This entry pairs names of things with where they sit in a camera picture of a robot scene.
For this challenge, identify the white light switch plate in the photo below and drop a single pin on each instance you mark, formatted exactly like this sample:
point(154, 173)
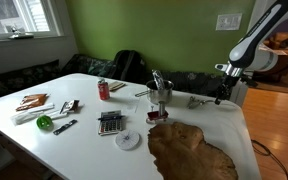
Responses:
point(229, 22)

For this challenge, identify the white wrapped packet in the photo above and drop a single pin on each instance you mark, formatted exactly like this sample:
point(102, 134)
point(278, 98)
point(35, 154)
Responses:
point(30, 113)

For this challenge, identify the white paper sheet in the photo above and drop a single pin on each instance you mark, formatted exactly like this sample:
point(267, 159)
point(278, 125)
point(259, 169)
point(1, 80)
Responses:
point(130, 105)

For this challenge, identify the dark cushion under window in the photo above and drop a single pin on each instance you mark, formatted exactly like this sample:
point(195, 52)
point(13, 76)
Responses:
point(17, 80)

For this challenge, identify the small windowsill ornament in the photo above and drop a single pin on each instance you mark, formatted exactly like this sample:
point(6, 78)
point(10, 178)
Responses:
point(20, 34)

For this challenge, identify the dark foil packet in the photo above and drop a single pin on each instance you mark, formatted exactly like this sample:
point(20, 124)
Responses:
point(70, 105)

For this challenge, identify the black flat bar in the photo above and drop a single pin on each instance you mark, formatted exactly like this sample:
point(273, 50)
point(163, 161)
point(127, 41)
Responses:
point(65, 127)

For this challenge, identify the white framed window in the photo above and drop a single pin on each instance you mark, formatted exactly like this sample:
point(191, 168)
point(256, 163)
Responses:
point(17, 16)

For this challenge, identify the dark patterned corner cushion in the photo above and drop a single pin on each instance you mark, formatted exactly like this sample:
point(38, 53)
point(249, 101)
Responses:
point(87, 66)

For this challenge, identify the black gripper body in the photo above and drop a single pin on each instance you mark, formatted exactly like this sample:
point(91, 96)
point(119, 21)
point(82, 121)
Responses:
point(226, 86)

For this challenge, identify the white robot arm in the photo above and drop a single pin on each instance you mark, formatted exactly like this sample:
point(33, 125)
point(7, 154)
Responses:
point(260, 36)

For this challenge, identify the white round paper disc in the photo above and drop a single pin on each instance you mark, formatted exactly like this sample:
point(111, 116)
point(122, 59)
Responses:
point(127, 139)

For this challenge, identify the black backpack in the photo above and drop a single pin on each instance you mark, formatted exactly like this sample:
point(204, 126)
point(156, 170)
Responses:
point(129, 66)

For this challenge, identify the steel cooking pot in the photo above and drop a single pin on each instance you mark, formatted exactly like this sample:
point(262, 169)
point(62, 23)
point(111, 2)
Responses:
point(160, 94)

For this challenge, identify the brown sofa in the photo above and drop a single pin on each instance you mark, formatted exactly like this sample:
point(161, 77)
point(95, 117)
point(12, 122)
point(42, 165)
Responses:
point(284, 40)

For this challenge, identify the brown wooden tray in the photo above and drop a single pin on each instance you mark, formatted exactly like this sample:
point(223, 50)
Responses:
point(187, 153)

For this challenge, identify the tan notebook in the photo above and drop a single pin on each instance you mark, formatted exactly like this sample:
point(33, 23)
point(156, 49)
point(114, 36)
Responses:
point(116, 85)

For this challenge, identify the green round plastic object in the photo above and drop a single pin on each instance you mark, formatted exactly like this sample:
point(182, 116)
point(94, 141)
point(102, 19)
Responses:
point(44, 122)

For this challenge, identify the grey calculator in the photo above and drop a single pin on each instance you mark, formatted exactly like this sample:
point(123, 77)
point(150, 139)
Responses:
point(110, 124)

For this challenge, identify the silver packet in pot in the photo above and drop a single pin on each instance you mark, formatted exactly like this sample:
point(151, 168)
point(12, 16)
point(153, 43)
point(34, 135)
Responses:
point(158, 79)

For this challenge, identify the red soda can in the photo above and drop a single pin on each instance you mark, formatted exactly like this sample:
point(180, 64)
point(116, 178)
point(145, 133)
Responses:
point(103, 90)

